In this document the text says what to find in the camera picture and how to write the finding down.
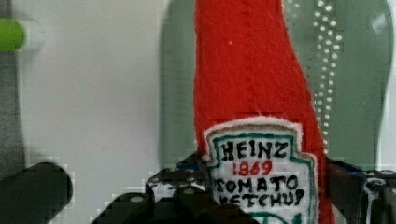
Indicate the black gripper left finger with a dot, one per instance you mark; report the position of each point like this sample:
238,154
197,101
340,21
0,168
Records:
177,195

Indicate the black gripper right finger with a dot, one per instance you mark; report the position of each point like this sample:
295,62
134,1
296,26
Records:
362,197

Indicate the red felt ketchup bottle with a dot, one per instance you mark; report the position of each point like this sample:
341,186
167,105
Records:
254,121

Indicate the green plastic strainer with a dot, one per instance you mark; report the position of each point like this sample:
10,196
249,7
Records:
347,51

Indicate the lime green toy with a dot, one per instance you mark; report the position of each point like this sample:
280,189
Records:
11,35

